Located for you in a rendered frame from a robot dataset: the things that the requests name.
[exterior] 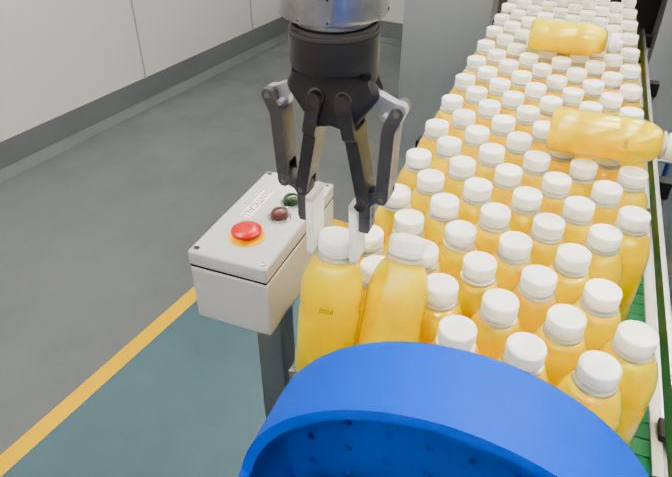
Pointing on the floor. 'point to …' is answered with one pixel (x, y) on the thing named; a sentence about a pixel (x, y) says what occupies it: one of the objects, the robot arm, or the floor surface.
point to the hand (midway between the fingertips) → (336, 225)
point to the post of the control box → (276, 359)
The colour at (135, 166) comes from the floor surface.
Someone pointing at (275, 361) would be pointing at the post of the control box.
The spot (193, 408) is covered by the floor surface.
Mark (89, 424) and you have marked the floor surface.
